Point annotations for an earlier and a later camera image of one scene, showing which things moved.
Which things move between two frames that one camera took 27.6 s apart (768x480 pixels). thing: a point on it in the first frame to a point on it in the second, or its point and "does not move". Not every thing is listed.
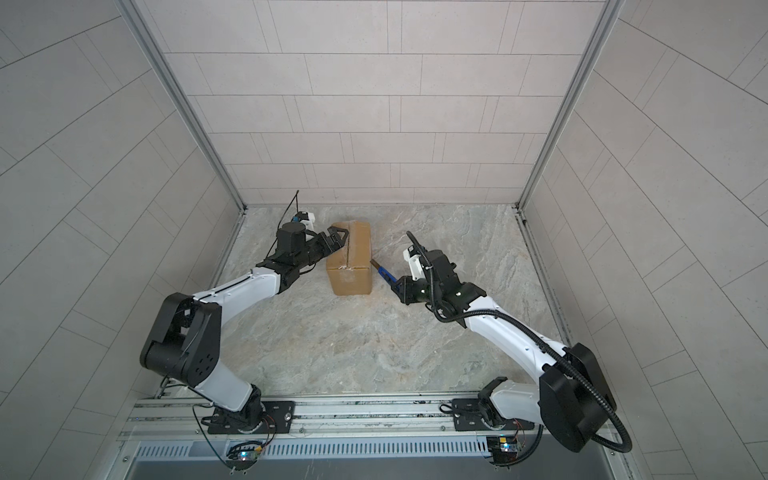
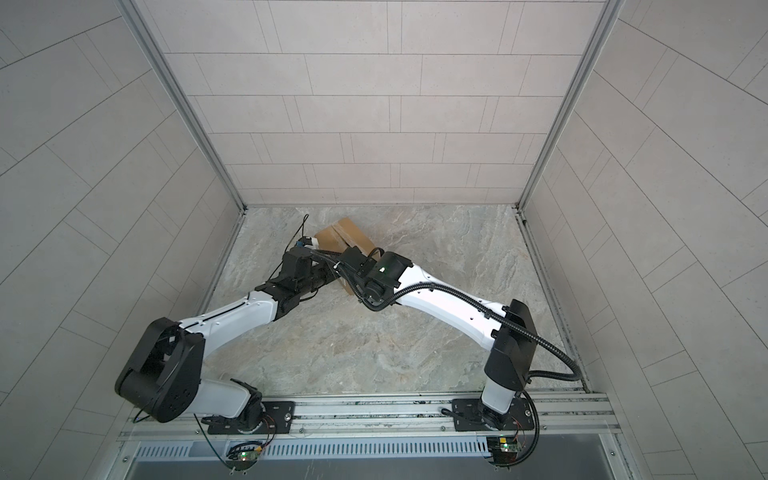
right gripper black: [405, 294] to [361, 285]
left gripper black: [333, 240] to [328, 270]
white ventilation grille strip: [220, 450] does not move
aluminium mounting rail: [375, 416] does not move
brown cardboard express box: [350, 266] does not move
